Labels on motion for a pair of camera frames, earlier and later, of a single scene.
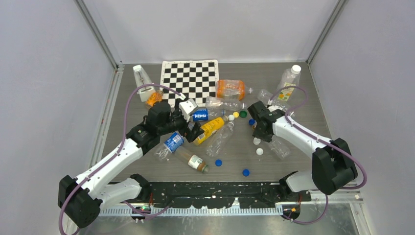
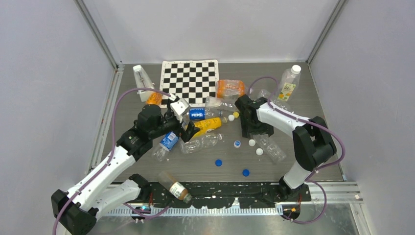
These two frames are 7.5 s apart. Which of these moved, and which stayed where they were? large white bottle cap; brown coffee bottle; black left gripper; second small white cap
Moved: brown coffee bottle
Stayed: black left gripper; second small white cap; large white bottle cap
